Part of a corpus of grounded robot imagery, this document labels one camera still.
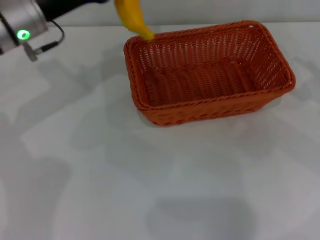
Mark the yellow banana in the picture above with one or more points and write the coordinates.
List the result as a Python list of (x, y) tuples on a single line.
[(132, 17)]

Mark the orange woven plastic basket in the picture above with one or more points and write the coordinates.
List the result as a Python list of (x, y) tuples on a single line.
[(205, 85)]

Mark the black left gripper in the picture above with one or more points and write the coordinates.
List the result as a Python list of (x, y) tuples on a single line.
[(62, 6)]

